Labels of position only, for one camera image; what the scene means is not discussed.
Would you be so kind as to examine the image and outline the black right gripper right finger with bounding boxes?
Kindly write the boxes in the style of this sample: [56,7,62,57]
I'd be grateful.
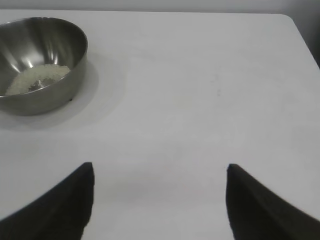
[225,163,320,240]

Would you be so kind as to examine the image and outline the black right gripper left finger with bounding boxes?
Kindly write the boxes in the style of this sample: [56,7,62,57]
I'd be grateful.
[0,161,96,240]

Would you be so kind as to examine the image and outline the white rice grains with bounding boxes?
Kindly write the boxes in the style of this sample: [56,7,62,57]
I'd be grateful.
[4,63,72,97]

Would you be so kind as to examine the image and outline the stainless steel mixing bowl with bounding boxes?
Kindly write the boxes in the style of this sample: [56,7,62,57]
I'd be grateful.
[0,16,89,117]

